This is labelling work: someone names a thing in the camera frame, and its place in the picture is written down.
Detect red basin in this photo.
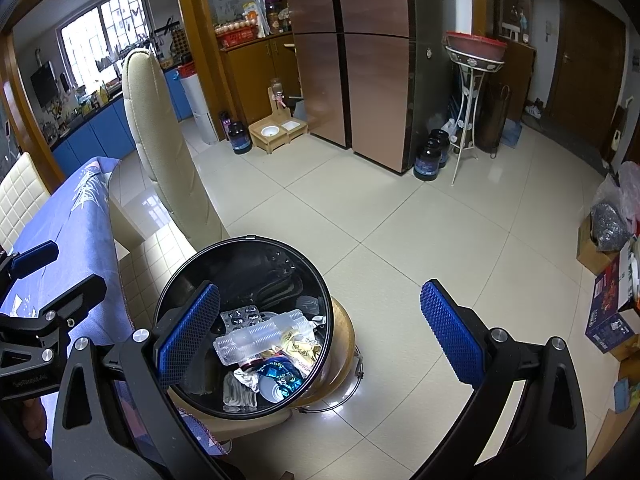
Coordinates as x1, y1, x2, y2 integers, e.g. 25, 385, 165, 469
445, 30, 508, 63

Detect clear plastic tray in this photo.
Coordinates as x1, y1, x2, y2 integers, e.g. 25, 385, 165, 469
213, 310, 318, 367

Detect wooden pantry shelf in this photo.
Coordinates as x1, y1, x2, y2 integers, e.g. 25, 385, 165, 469
202, 0, 301, 131

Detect dark printed box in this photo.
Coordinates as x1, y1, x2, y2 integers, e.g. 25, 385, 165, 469
585, 252, 640, 353

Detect kitchen window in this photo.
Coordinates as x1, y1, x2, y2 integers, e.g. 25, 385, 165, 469
59, 0, 173, 86

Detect black wall appliance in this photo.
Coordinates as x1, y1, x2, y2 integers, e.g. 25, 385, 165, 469
30, 61, 60, 106

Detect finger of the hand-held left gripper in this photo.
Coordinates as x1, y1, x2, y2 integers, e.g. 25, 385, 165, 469
10, 241, 60, 281
42, 274, 108, 333

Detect blue foil candy wrapper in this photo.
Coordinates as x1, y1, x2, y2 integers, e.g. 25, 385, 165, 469
255, 359, 307, 391

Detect white narrow cabinet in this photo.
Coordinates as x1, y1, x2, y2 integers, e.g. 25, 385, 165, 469
179, 74, 221, 146

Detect cardboard box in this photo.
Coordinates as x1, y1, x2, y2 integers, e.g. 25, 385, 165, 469
576, 215, 621, 276

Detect silver blister pack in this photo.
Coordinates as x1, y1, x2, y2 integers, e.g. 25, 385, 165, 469
220, 304, 277, 336

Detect large cream quilted chair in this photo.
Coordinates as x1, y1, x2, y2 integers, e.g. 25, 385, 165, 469
120, 49, 232, 321

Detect brown refrigerator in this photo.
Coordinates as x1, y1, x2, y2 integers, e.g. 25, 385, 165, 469
280, 0, 458, 177

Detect black round bin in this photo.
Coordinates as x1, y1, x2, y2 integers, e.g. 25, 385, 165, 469
152, 234, 364, 456

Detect tray of eggs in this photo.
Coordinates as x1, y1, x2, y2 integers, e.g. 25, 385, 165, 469
215, 19, 261, 36

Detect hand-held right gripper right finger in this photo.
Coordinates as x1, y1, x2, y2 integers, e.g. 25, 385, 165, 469
420, 279, 587, 480

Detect blue printed tablecloth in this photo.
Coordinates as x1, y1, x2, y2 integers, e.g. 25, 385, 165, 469
0, 156, 221, 453

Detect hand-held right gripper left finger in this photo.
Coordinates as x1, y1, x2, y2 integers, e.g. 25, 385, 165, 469
51, 281, 237, 480

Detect wooden pet feeder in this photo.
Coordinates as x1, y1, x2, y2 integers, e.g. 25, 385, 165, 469
248, 77, 310, 152

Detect clear plastic bag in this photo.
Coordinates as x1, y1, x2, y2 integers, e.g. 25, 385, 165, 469
590, 162, 640, 253

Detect brown wooden door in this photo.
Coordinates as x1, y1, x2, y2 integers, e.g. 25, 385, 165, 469
544, 0, 628, 136

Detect blue kitchen cabinets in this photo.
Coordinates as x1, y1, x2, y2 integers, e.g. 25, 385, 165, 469
50, 67, 193, 178

